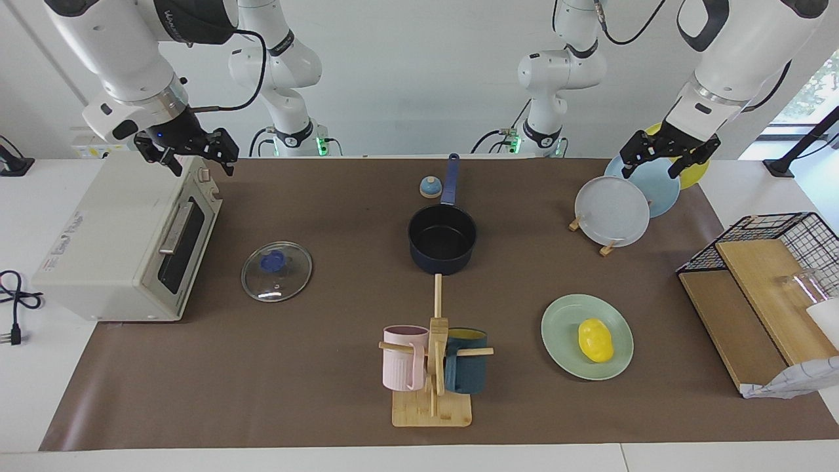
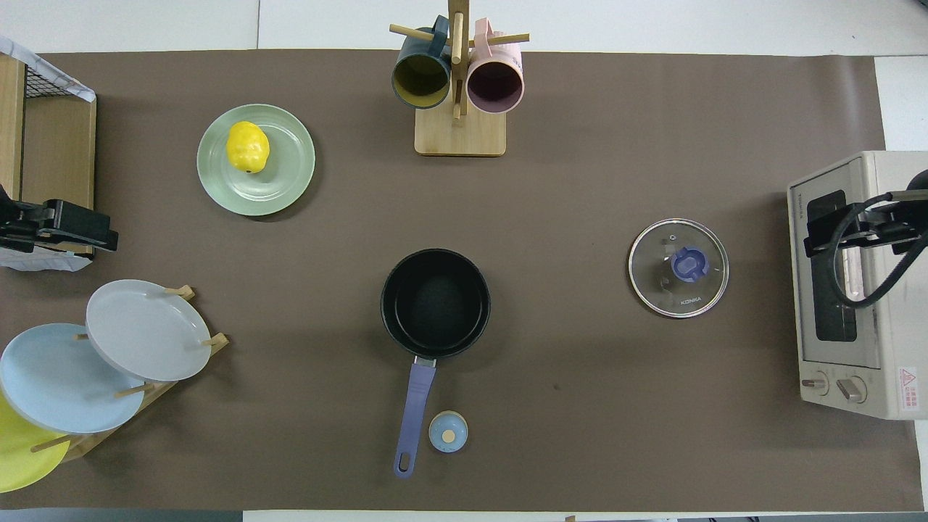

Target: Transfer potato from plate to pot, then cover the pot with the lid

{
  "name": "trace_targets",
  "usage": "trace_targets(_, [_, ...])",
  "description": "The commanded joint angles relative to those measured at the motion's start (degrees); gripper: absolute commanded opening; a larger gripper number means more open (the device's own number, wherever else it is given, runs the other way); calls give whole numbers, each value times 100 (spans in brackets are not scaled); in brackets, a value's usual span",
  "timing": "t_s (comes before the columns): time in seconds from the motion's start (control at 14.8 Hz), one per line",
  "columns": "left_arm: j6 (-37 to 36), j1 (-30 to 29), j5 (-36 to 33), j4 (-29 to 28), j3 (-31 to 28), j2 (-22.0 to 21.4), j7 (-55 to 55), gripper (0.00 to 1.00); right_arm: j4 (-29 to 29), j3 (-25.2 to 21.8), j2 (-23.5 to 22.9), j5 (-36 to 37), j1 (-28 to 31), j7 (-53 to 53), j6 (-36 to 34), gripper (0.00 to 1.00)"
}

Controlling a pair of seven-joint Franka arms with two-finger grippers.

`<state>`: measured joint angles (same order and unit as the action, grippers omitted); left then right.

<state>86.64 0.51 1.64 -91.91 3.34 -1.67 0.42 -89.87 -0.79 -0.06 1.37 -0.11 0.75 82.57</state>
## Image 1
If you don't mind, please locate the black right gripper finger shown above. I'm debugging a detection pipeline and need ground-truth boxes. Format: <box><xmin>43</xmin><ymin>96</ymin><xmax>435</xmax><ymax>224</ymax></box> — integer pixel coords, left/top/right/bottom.
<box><xmin>205</xmin><ymin>128</ymin><xmax>240</xmax><ymax>176</ymax></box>
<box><xmin>134</xmin><ymin>134</ymin><xmax>183</xmax><ymax>176</ymax></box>

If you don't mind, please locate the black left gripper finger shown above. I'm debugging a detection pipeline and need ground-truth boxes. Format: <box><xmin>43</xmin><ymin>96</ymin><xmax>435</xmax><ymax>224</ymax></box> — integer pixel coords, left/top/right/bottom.
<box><xmin>669</xmin><ymin>152</ymin><xmax>712</xmax><ymax>179</ymax></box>
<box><xmin>621</xmin><ymin>131</ymin><xmax>659</xmax><ymax>179</ymax></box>

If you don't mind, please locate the glass lid blue knob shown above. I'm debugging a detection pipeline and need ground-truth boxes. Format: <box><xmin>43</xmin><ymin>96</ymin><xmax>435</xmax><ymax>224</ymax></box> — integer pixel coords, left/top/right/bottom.
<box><xmin>241</xmin><ymin>241</ymin><xmax>313</xmax><ymax>303</ymax></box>

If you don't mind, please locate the yellow lemon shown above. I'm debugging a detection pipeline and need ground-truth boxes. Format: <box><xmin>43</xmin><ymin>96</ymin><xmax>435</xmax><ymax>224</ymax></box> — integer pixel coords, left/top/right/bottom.
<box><xmin>577</xmin><ymin>319</ymin><xmax>615</xmax><ymax>363</ymax></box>

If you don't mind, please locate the yellow plate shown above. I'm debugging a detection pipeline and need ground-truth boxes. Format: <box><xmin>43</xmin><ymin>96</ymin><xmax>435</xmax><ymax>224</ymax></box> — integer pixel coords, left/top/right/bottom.
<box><xmin>646</xmin><ymin>123</ymin><xmax>710</xmax><ymax>191</ymax></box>

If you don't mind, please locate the light blue plate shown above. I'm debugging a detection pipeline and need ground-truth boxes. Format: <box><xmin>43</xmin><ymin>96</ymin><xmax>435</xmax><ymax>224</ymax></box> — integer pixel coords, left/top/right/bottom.
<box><xmin>604</xmin><ymin>152</ymin><xmax>681</xmax><ymax>218</ymax></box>

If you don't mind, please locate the grey plate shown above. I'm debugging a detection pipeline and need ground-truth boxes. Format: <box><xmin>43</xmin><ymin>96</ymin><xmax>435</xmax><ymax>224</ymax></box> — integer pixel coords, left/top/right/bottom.
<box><xmin>576</xmin><ymin>176</ymin><xmax>651</xmax><ymax>248</ymax></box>

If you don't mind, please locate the wooden plate rack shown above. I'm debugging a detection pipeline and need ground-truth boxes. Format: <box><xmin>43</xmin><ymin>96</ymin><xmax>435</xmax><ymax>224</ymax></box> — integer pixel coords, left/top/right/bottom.
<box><xmin>568</xmin><ymin>210</ymin><xmax>620</xmax><ymax>256</ymax></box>

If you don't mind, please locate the green plate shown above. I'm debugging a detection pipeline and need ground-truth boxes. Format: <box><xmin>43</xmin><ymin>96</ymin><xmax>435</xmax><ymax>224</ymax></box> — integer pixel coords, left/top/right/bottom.
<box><xmin>541</xmin><ymin>294</ymin><xmax>634</xmax><ymax>381</ymax></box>

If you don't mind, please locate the white socket box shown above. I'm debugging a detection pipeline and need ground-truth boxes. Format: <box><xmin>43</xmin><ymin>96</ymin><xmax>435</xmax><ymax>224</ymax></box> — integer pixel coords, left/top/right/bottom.
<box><xmin>71</xmin><ymin>128</ymin><xmax>135</xmax><ymax>160</ymax></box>

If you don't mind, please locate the cream toaster oven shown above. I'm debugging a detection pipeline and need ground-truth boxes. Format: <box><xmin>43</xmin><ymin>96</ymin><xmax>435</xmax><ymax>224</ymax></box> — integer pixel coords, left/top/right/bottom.
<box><xmin>31</xmin><ymin>152</ymin><xmax>224</xmax><ymax>322</ymax></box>

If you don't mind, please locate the wooden two-tier shelf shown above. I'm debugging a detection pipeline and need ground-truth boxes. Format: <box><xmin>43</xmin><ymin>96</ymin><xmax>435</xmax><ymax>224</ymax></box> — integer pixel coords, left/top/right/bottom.
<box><xmin>678</xmin><ymin>238</ymin><xmax>839</xmax><ymax>394</ymax></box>

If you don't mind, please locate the black table clamp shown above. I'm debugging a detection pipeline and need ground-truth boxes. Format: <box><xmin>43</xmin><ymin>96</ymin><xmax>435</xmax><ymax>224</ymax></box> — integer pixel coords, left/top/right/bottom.
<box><xmin>0</xmin><ymin>134</ymin><xmax>35</xmax><ymax>178</ymax></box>

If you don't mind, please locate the clear glass cup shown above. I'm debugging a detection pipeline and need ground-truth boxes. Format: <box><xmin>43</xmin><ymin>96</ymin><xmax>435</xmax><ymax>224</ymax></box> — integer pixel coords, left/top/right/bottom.
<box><xmin>780</xmin><ymin>269</ymin><xmax>832</xmax><ymax>307</ymax></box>

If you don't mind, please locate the white cup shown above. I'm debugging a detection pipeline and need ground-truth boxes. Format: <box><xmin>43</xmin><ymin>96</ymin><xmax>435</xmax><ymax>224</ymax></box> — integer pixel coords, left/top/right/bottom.
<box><xmin>806</xmin><ymin>298</ymin><xmax>839</xmax><ymax>349</ymax></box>

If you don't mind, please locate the dark blue saucepan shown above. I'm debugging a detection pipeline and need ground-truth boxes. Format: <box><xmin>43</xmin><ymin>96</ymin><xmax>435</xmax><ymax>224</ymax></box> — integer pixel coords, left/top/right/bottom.
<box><xmin>408</xmin><ymin>153</ymin><xmax>478</xmax><ymax>275</ymax></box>

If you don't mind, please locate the brown table mat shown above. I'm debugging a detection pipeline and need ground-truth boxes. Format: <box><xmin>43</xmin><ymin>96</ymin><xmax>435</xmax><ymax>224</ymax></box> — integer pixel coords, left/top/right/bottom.
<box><xmin>39</xmin><ymin>157</ymin><xmax>839</xmax><ymax>452</ymax></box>

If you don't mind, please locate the white checked cloth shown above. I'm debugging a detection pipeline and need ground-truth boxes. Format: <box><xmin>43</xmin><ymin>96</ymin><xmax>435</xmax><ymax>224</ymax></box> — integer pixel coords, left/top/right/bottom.
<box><xmin>741</xmin><ymin>356</ymin><xmax>839</xmax><ymax>399</ymax></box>

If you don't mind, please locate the dark teal mug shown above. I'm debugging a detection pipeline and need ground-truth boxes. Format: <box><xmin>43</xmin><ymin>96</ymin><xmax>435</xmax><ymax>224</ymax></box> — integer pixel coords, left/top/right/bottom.
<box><xmin>444</xmin><ymin>328</ymin><xmax>488</xmax><ymax>395</ymax></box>

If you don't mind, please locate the pink ribbed mug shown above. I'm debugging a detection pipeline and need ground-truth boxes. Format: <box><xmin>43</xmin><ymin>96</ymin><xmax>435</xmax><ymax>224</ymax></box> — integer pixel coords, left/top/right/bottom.
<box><xmin>383</xmin><ymin>325</ymin><xmax>430</xmax><ymax>392</ymax></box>

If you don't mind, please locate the wooden mug rack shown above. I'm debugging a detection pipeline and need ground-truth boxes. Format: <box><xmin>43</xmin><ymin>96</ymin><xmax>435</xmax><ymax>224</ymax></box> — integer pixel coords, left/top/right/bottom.
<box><xmin>379</xmin><ymin>274</ymin><xmax>494</xmax><ymax>428</ymax></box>

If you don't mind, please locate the black base cable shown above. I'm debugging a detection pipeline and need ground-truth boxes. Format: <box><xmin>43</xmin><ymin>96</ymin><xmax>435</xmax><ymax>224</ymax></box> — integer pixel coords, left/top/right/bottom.
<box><xmin>471</xmin><ymin>98</ymin><xmax>533</xmax><ymax>155</ymax></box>
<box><xmin>249</xmin><ymin>127</ymin><xmax>277</xmax><ymax>158</ymax></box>

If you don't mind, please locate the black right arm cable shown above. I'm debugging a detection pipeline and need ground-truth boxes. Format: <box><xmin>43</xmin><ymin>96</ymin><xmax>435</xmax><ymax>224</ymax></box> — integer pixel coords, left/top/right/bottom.
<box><xmin>193</xmin><ymin>29</ymin><xmax>269</xmax><ymax>112</ymax></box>

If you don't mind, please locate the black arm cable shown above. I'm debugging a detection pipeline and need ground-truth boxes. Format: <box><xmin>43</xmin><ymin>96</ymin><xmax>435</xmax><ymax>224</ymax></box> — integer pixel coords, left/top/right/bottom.
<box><xmin>593</xmin><ymin>0</ymin><xmax>795</xmax><ymax>112</ymax></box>
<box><xmin>193</xmin><ymin>29</ymin><xmax>269</xmax><ymax>112</ymax></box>

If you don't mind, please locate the black wire basket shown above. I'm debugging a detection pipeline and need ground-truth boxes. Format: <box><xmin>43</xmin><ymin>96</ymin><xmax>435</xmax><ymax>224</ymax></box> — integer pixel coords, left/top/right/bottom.
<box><xmin>676</xmin><ymin>212</ymin><xmax>839</xmax><ymax>299</ymax></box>

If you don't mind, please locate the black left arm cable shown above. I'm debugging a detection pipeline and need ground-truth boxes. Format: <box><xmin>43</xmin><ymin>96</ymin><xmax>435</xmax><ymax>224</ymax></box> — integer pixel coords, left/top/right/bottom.
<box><xmin>593</xmin><ymin>0</ymin><xmax>795</xmax><ymax>112</ymax></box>

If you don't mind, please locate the black power cord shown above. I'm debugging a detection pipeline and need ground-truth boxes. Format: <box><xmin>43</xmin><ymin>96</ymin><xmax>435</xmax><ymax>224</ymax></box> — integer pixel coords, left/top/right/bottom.
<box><xmin>0</xmin><ymin>270</ymin><xmax>44</xmax><ymax>347</ymax></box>

